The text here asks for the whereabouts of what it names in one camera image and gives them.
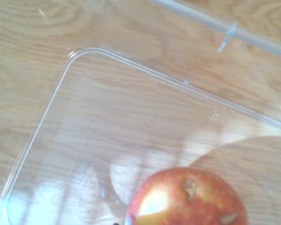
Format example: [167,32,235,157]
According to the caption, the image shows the clear plastic container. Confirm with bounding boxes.
[0,0,281,225]

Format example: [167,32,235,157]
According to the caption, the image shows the red apple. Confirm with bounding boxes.
[125,166,249,225]

